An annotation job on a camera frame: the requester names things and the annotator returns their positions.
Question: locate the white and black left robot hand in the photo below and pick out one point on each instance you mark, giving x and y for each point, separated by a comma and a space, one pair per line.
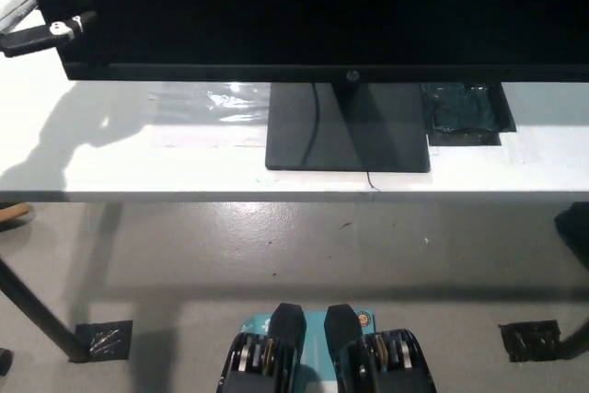
32, 41

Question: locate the black HP monitor screen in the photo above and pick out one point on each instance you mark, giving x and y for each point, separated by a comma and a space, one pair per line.
299, 11

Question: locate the black monitor stand base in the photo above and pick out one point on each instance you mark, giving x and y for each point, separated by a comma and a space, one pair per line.
349, 135

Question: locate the brown wooden object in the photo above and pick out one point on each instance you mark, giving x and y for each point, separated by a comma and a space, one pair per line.
14, 216

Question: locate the clear plastic tape sheet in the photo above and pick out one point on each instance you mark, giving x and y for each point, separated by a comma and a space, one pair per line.
216, 112

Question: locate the black metal table leg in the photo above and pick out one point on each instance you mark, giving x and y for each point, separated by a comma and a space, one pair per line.
575, 342
41, 315

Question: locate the black floor tape patch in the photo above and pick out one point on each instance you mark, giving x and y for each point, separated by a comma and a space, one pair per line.
529, 340
105, 340

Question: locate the black bulky object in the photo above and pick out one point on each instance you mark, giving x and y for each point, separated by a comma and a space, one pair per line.
574, 232

